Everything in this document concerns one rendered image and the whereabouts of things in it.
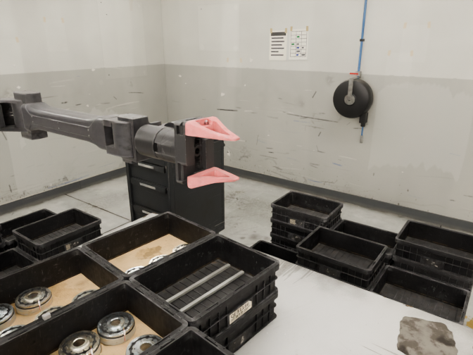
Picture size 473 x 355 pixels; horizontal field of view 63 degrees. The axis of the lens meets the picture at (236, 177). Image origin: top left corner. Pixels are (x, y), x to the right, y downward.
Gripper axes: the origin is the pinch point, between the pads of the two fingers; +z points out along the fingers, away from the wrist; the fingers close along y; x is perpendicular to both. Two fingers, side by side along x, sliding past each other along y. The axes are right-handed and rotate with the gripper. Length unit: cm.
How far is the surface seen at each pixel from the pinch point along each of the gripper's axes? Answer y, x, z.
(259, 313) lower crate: 67, -44, -22
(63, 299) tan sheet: 62, -6, -73
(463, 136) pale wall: 55, -328, -1
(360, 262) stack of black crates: 94, -141, -20
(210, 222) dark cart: 117, -165, -146
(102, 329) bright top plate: 59, -4, -48
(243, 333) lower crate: 69, -35, -22
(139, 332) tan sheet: 62, -11, -41
